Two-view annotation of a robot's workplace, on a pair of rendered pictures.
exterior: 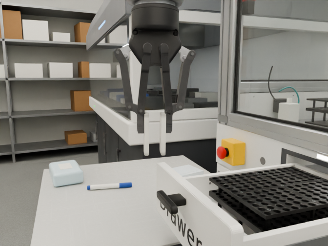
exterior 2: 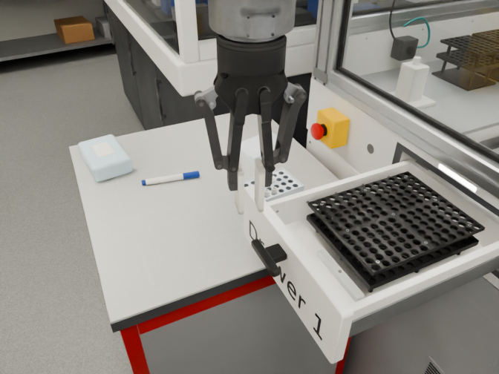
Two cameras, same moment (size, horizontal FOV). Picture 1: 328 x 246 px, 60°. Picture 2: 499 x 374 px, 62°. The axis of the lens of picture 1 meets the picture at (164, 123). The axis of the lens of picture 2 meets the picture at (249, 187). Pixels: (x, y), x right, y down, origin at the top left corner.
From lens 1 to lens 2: 25 cm
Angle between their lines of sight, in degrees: 28
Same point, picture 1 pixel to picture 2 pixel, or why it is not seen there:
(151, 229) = (236, 248)
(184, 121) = not seen: hidden behind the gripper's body
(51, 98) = not seen: outside the picture
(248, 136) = (354, 112)
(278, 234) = (386, 297)
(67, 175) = (111, 167)
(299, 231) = (406, 289)
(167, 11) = (272, 55)
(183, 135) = not seen: hidden behind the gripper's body
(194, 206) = (297, 267)
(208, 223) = (315, 293)
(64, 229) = (132, 254)
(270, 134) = (385, 121)
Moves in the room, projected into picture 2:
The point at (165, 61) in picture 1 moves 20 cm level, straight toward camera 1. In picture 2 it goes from (266, 110) to (298, 228)
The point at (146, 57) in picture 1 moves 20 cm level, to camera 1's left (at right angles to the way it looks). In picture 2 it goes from (241, 109) to (59, 116)
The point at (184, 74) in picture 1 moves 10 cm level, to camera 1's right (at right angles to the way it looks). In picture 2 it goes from (289, 122) to (370, 118)
